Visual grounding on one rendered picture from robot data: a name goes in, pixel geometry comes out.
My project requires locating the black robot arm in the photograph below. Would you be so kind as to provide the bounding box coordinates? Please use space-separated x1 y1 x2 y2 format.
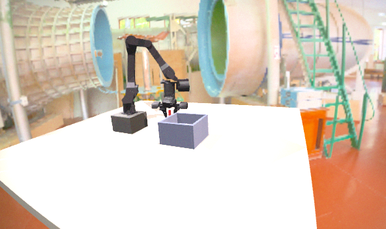
121 35 190 115

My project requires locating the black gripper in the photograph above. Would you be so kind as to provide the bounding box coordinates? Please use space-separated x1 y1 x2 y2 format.
151 92 188 118

